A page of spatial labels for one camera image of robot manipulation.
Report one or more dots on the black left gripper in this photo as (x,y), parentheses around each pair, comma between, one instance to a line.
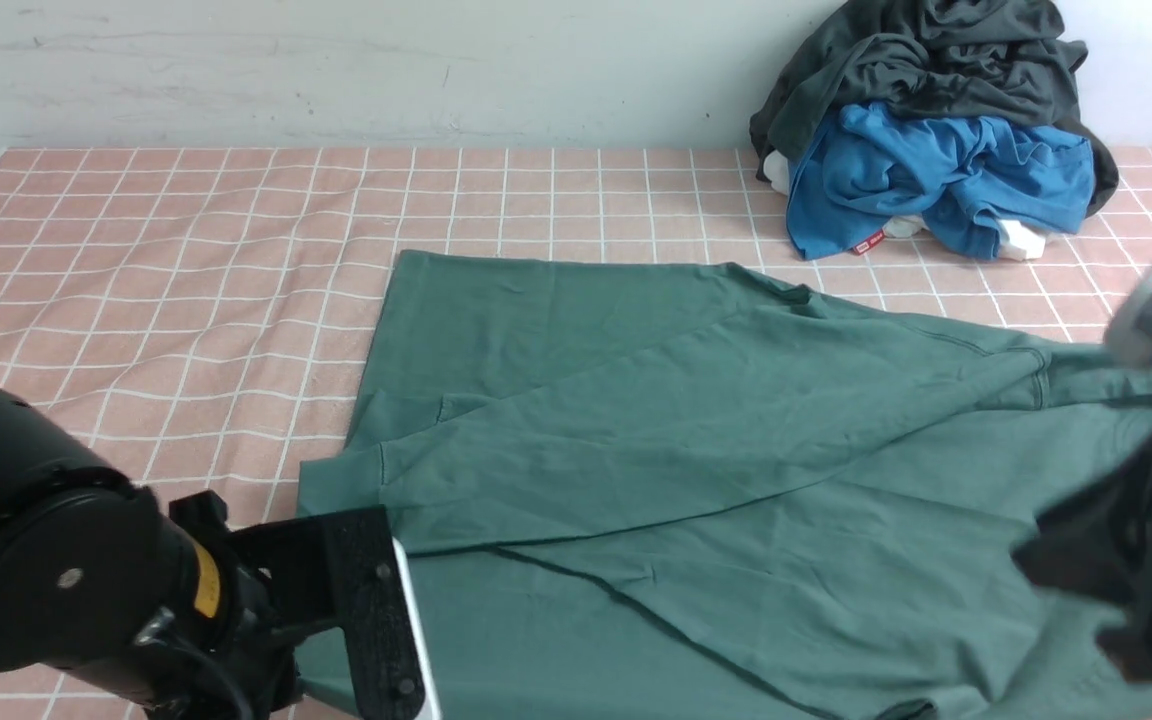
(283,583)

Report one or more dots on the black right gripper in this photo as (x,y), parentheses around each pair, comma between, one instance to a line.
(1097,544)

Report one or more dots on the green long-sleeve top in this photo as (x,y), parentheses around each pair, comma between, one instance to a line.
(697,492)

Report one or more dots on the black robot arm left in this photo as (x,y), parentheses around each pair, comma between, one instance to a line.
(172,610)

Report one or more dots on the pink grid tablecloth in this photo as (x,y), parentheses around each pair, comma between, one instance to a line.
(201,317)

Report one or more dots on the blue crumpled garment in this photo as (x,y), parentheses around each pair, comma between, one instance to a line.
(971,181)

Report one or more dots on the dark grey crumpled garment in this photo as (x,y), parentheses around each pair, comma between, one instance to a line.
(934,59)

